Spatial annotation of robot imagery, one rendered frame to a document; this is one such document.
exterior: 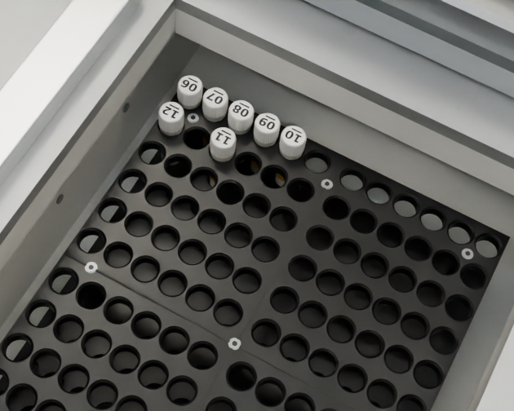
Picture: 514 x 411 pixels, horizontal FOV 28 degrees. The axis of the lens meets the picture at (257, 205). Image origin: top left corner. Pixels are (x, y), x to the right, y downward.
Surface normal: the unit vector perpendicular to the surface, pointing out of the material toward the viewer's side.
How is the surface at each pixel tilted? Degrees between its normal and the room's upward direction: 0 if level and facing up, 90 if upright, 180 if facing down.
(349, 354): 0
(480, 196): 0
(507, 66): 0
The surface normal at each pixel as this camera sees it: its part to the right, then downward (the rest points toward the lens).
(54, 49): 0.07, -0.47
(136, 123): 0.88, 0.44
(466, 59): -0.47, 0.77
